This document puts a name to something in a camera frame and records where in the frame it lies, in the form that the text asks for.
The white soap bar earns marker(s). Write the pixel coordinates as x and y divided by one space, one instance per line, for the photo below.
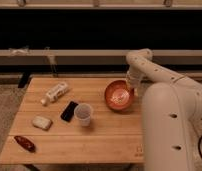
42 122

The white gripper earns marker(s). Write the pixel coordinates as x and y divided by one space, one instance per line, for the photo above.
133 79

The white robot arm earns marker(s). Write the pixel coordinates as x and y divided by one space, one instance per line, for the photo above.
167 106

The wooden table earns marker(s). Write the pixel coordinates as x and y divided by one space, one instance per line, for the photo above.
110 138

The white plastic bottle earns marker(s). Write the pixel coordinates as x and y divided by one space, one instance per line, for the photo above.
53 94

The orange ceramic bowl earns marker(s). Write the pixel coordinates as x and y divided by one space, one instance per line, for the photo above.
117 96

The black smartphone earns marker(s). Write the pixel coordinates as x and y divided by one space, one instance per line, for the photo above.
68 113

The grey wall rail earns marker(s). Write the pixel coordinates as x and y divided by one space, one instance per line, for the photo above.
97 57

